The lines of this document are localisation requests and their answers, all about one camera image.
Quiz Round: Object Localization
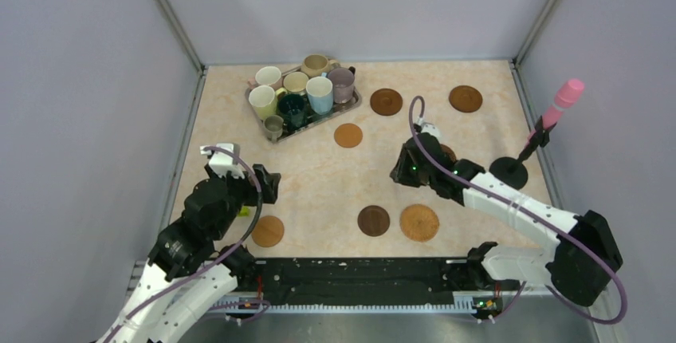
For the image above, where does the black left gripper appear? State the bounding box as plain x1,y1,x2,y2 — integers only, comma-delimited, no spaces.
206,160,281,239

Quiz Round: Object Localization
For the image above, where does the brown saucer coaster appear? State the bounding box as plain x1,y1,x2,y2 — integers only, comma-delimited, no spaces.
440,144,458,164
370,88,403,116
449,85,483,113

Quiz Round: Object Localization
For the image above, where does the light bamboo coaster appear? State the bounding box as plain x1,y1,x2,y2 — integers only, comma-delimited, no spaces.
333,123,363,148
251,215,285,248

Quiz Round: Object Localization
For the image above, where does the woven rattan coaster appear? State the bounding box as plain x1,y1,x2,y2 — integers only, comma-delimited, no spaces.
399,204,440,242

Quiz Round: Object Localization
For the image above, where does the dark walnut coaster front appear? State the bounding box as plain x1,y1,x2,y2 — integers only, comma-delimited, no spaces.
357,205,391,237

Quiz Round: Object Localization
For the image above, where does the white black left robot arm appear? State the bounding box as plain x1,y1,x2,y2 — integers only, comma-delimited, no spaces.
100,164,281,342

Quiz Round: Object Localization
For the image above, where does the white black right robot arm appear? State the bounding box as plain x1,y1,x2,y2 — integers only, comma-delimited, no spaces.
390,133,623,306

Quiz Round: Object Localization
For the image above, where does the small grey-green cup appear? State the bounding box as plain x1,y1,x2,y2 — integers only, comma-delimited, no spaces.
263,115,284,143

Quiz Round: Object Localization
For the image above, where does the green white block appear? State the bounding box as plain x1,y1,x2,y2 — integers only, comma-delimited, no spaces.
238,207,250,217

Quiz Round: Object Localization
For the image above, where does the dark green mug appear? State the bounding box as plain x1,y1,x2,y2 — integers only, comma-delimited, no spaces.
277,94,308,132

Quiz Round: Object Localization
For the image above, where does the pale yellow mug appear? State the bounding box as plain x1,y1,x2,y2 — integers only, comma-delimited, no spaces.
248,85,288,120

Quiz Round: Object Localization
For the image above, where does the metal serving tray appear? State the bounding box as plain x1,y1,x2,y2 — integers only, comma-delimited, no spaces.
251,65,363,144

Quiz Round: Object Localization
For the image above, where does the beige mug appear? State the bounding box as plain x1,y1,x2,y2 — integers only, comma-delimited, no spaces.
283,71,310,96

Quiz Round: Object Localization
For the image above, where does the light blue mug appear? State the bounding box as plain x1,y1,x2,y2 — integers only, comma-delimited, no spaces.
305,76,333,115

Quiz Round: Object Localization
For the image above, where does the white mug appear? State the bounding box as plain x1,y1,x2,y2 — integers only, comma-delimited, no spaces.
249,66,283,90

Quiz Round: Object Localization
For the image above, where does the mauve mug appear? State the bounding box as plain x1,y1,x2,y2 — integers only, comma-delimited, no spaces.
327,66,356,104

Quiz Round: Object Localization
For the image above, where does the pink microphone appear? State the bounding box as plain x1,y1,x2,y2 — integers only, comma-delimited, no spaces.
536,79,585,130

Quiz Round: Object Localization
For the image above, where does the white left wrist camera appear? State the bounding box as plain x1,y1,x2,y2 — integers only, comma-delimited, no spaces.
200,145,246,179

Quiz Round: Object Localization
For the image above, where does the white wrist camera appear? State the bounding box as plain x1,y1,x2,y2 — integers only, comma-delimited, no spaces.
200,145,246,179
415,122,441,139

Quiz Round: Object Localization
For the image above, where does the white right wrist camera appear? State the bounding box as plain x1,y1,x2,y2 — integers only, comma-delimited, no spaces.
415,122,441,139

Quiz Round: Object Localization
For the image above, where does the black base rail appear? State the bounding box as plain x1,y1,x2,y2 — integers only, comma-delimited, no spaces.
126,257,529,315

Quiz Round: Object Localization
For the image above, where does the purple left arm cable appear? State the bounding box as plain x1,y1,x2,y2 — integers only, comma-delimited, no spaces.
100,144,273,343

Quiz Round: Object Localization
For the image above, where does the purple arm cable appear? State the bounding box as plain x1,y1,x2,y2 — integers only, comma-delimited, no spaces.
100,144,273,343
407,96,630,325

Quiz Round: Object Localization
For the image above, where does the tan mug with handle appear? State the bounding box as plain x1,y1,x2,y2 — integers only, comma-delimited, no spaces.
301,54,340,78

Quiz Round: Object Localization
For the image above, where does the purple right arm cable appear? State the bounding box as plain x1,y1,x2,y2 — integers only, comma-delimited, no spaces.
407,96,630,325

